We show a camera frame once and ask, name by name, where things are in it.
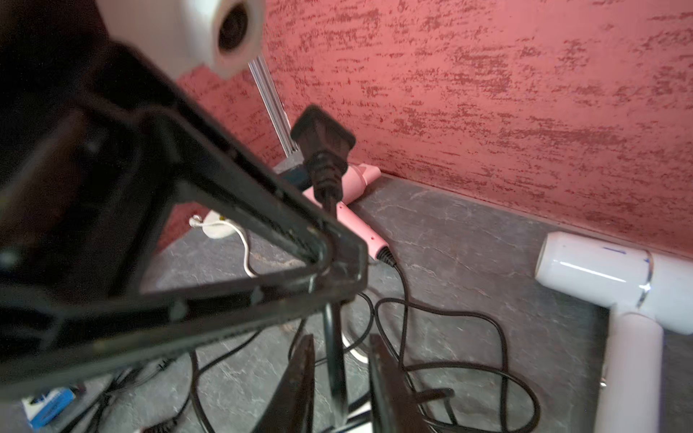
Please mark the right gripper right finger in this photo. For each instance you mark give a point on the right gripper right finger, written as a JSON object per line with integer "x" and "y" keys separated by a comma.
{"x": 393, "y": 406}

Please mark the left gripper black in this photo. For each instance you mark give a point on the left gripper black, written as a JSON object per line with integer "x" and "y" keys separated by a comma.
{"x": 84, "y": 190}

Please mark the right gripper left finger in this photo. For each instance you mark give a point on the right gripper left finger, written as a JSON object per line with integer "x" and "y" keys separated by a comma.
{"x": 291, "y": 408}

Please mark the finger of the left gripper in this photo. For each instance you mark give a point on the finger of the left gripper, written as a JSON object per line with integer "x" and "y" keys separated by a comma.
{"x": 157, "y": 324}

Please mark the white blue box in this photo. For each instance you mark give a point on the white blue box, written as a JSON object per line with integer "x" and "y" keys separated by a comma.
{"x": 42, "y": 409}

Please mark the white tape roll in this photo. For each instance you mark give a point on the white tape roll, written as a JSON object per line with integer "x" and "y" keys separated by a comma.
{"x": 215, "y": 226}

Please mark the pink hair dryer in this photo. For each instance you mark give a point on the pink hair dryer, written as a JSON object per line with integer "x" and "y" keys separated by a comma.
{"x": 354, "y": 183}

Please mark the white hair dryer back centre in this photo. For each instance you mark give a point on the white hair dryer back centre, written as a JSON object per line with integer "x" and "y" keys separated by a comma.
{"x": 646, "y": 294}

